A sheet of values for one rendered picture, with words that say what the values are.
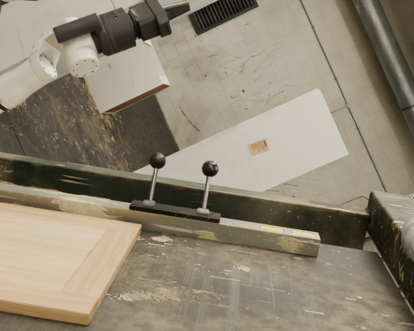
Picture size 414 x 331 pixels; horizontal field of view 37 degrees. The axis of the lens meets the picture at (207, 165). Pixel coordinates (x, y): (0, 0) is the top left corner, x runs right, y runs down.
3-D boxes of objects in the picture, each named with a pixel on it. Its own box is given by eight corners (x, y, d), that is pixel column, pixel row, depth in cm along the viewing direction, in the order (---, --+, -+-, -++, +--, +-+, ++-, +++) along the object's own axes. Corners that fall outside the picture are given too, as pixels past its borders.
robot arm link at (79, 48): (124, 66, 134) (75, 85, 133) (108, 29, 139) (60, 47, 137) (115, 34, 124) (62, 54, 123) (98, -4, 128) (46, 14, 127)
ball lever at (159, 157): (140, 210, 138) (151, 154, 142) (157, 213, 137) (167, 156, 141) (138, 206, 134) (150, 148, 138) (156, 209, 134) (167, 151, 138)
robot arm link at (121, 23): (160, 22, 142) (111, 40, 141) (149, -16, 136) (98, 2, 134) (176, 46, 133) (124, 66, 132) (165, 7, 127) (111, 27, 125)
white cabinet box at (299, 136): (113, 182, 579) (315, 90, 548) (138, 239, 579) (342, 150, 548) (92, 190, 519) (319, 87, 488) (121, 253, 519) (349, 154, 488)
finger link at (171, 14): (190, 11, 136) (163, 21, 135) (186, -2, 134) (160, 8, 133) (192, 14, 135) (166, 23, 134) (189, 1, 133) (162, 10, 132)
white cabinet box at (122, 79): (91, 66, 679) (148, 37, 668) (112, 113, 679) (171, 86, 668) (77, 62, 634) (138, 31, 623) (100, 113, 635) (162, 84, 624)
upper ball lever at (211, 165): (193, 219, 137) (203, 162, 141) (210, 221, 137) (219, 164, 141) (193, 215, 134) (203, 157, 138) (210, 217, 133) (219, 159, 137)
